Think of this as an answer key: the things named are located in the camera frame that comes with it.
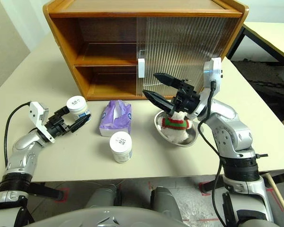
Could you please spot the wooden stick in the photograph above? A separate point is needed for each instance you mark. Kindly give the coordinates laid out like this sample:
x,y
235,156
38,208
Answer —
x,y
276,191

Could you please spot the white plush toy red scarf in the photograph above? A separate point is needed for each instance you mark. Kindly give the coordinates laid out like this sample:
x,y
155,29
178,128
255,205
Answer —
x,y
175,132

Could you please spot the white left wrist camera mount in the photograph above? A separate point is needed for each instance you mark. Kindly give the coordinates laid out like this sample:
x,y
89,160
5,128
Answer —
x,y
36,113

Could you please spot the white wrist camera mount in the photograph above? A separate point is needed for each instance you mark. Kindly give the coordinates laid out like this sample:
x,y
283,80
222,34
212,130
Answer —
x,y
214,71
36,113

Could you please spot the wooden cabinet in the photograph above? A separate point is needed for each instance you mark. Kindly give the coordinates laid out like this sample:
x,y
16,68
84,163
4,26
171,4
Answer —
x,y
64,47

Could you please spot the silver robot torso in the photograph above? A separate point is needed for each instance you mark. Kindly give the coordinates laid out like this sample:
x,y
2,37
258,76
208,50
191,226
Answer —
x,y
109,218

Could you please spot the purple tissue pack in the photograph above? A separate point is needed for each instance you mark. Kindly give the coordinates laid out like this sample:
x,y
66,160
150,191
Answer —
x,y
109,120

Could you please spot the white bottle blue label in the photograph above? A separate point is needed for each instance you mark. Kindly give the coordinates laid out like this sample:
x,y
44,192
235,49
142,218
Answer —
x,y
120,151
77,104

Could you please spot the grey left robot leg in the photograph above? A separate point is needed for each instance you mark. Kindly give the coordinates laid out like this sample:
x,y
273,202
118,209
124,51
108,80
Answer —
x,y
101,196

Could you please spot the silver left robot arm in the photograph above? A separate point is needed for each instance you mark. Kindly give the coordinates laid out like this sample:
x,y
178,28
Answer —
x,y
23,146

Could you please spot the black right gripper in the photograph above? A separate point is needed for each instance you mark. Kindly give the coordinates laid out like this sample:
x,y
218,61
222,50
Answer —
x,y
187,99

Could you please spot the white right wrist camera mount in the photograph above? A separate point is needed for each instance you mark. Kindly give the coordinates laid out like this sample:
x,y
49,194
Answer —
x,y
214,71

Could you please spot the ribbed clear sliding door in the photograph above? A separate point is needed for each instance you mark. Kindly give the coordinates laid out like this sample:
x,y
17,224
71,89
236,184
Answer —
x,y
198,33
170,42

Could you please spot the beige table black frame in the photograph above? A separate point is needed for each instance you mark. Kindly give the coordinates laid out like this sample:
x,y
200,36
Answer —
x,y
269,35

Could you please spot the metal bowl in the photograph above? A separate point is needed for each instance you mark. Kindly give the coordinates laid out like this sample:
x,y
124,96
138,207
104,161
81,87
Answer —
x,y
191,134

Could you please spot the grey right robot leg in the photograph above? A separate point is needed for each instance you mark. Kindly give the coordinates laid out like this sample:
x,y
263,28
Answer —
x,y
165,201

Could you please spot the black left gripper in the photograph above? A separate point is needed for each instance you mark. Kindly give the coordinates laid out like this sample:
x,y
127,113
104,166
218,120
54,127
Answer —
x,y
60,125

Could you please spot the grey robot leg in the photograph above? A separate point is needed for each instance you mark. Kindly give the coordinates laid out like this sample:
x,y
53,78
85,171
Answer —
x,y
165,201
101,196

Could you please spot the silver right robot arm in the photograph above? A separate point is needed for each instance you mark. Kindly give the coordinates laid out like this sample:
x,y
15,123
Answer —
x,y
227,123

